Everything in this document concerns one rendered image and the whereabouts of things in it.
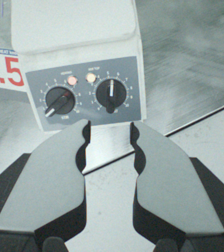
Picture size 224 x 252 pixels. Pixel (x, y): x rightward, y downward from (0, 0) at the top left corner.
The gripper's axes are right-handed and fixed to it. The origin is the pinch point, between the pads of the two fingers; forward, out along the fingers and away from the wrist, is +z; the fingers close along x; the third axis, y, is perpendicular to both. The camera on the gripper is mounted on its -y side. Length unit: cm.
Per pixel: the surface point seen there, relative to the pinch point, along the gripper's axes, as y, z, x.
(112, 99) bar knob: 0.9, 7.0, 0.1
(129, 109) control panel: 2.6, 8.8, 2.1
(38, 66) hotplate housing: -1.9, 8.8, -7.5
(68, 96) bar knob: 0.9, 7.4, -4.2
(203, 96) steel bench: 2.0, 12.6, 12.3
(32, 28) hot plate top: -5.6, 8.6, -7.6
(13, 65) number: -1.1, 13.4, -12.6
